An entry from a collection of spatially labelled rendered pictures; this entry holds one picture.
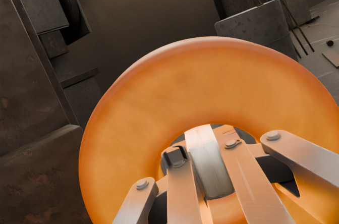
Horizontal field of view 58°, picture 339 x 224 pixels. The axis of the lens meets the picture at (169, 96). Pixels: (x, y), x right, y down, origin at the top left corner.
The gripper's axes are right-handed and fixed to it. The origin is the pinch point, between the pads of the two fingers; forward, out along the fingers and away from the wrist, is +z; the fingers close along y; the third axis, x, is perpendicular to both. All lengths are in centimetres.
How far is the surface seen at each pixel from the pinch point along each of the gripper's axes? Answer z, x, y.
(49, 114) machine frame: 24.6, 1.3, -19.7
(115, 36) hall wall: 679, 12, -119
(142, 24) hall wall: 722, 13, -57
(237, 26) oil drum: 234, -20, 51
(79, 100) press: 398, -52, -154
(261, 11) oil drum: 230, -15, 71
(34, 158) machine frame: 17.3, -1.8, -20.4
